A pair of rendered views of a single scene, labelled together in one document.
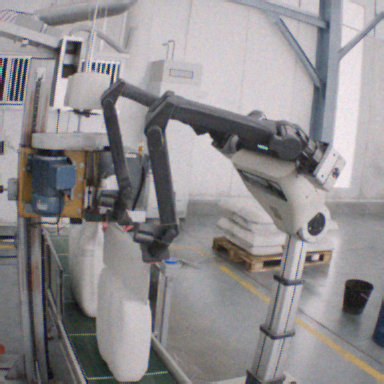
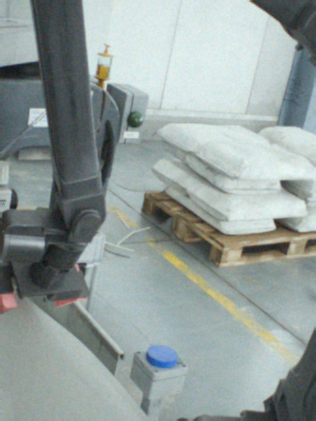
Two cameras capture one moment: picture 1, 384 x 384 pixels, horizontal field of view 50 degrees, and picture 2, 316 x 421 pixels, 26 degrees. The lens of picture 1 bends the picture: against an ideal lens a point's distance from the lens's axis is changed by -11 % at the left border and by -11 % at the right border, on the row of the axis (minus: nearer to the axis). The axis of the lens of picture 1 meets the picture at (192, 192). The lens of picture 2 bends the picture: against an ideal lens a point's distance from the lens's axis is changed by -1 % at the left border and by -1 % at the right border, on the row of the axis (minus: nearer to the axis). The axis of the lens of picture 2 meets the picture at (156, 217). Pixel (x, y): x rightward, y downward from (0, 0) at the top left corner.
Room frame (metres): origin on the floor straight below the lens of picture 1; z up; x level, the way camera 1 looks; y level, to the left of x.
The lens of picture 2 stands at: (0.97, 0.33, 1.56)
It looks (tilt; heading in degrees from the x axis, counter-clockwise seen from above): 21 degrees down; 350
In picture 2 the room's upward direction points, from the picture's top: 12 degrees clockwise
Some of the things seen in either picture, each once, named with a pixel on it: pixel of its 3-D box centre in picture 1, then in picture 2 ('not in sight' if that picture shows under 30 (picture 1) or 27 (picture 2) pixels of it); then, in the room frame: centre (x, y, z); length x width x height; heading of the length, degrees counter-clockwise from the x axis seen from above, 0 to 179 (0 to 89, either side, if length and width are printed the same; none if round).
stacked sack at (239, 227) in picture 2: (252, 241); (218, 205); (4.86, -0.72, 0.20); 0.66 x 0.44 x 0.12; 26
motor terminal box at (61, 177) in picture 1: (62, 179); not in sight; (1.74, 0.52, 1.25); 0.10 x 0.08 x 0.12; 141
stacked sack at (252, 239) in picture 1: (267, 236); (248, 198); (4.71, -0.85, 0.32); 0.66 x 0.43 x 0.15; 118
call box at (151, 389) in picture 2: (169, 267); (158, 372); (2.10, 0.06, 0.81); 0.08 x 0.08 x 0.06; 26
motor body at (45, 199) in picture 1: (48, 184); not in sight; (1.80, 0.60, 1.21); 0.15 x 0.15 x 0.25
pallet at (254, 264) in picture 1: (274, 250); (253, 220); (5.04, -1.02, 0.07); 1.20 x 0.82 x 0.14; 118
